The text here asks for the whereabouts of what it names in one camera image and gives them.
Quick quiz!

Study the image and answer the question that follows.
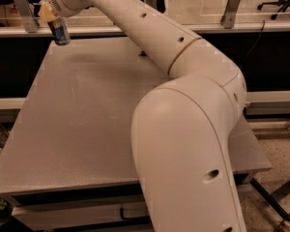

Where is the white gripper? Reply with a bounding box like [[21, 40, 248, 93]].
[[38, 0, 89, 23]]

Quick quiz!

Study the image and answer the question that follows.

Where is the redbull can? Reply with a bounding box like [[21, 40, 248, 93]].
[[48, 17, 71, 45]]

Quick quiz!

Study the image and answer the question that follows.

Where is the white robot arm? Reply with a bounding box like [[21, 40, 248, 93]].
[[40, 0, 247, 232]]

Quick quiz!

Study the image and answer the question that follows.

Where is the grey table drawer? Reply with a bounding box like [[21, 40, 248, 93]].
[[11, 183, 254, 232]]

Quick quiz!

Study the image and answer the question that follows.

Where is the left metal bracket post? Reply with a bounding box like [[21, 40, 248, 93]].
[[14, 0, 38, 33]]

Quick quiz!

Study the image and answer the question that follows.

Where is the right metal bracket post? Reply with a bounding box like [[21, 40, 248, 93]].
[[220, 0, 241, 29]]

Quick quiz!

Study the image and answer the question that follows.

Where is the black drawer handle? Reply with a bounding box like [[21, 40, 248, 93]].
[[120, 208, 140, 221]]

